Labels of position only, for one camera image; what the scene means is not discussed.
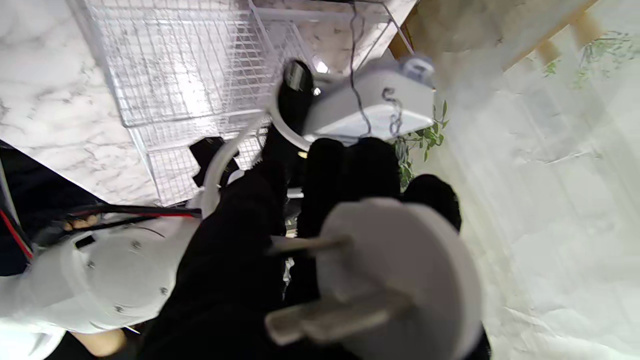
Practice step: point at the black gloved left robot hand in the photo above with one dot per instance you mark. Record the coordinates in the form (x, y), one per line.
(230, 280)

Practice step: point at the printed room scene backdrop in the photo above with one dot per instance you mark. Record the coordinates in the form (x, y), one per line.
(550, 200)

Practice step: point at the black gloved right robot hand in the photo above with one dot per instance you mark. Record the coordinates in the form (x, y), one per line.
(295, 95)

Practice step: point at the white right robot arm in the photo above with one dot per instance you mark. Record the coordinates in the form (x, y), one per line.
(100, 275)

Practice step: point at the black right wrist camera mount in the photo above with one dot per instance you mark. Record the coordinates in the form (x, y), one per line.
(207, 150)

